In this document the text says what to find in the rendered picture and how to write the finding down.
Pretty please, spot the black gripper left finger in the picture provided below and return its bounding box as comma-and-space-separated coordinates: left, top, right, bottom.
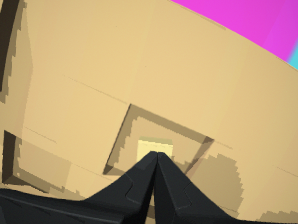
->
0, 151, 158, 224

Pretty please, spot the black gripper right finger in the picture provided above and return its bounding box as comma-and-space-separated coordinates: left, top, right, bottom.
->
154, 152, 278, 224

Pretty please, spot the pale yellow block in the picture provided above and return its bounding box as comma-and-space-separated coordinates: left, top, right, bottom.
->
137, 136, 173, 163

